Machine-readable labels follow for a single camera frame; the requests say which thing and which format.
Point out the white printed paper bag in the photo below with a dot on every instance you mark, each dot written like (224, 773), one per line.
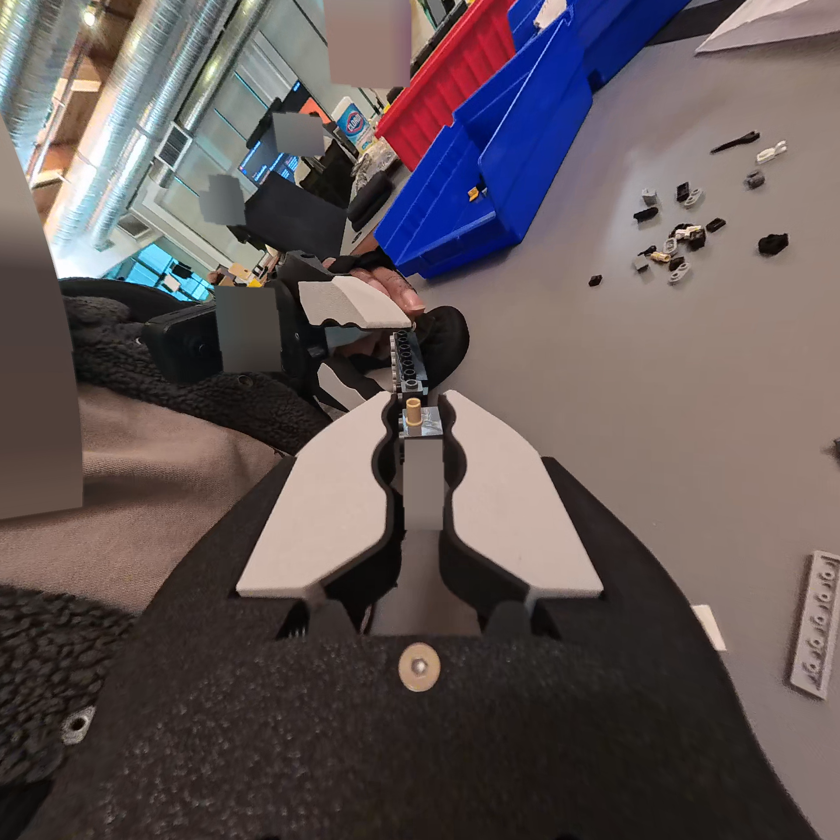
(768, 26)

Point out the dark grey rounded plate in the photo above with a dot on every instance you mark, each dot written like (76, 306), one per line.
(754, 179)

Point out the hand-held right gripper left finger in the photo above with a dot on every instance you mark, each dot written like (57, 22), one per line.
(315, 518)

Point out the black panel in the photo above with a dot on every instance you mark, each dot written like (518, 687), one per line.
(295, 210)

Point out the person's taupe sweatshirt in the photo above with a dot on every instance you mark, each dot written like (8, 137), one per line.
(164, 492)

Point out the small white brick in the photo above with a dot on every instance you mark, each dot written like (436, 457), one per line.
(686, 231)

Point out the red storage bin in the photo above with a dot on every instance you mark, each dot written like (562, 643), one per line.
(446, 85)

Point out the black angled brick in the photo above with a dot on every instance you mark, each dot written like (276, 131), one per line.
(695, 241)

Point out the person's left hand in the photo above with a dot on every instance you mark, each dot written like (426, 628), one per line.
(400, 289)

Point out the grey desk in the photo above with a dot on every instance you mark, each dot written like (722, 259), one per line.
(623, 394)

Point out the black clip brick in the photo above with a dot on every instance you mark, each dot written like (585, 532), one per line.
(773, 244)

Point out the black slope brick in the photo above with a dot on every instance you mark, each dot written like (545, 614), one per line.
(646, 214)

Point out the white wipes canister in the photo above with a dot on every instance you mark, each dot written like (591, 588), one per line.
(354, 121)

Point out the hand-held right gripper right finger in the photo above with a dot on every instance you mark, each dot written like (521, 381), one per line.
(518, 518)

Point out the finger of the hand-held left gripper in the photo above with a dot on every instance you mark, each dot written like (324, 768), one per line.
(348, 394)
(354, 302)

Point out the black toy wrench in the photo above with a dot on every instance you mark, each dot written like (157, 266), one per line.
(735, 142)

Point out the silver ventilation duct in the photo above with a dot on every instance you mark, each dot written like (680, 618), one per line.
(33, 52)
(164, 98)

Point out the computer monitor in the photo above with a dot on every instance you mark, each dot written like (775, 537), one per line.
(262, 164)

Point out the white clip plate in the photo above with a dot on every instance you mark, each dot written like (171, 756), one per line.
(771, 153)

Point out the black toy brick car chassis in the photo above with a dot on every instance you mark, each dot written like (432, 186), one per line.
(412, 367)

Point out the long grey brick plate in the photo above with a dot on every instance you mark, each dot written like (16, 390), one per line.
(814, 623)

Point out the small white brick tile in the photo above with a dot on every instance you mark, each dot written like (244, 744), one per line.
(712, 627)

